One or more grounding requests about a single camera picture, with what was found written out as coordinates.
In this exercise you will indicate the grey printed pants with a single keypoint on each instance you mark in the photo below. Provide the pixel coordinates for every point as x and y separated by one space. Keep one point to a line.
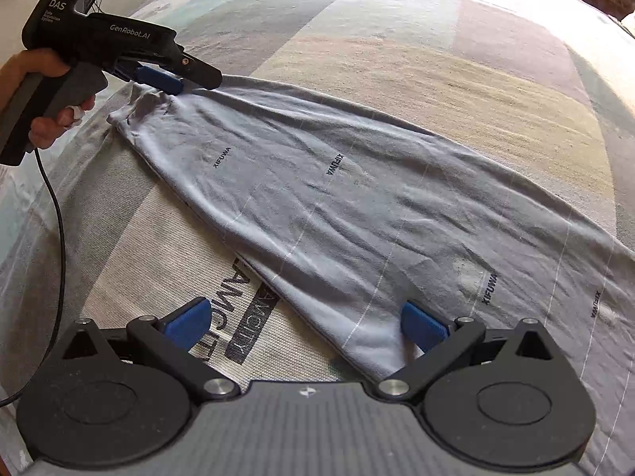
347 208

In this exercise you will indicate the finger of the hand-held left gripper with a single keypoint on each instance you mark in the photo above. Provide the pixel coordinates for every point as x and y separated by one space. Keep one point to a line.
158 79
203 75

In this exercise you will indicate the person's left hand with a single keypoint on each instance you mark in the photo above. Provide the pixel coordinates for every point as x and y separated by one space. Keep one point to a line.
30 64

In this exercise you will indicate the patterned bed sheet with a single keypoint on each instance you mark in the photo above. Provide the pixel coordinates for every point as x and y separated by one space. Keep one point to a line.
446 74

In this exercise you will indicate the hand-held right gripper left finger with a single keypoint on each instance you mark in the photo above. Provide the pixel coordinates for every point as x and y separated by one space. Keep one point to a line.
188 326

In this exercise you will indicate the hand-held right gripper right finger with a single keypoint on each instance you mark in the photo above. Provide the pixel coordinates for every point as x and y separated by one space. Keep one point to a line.
421 327

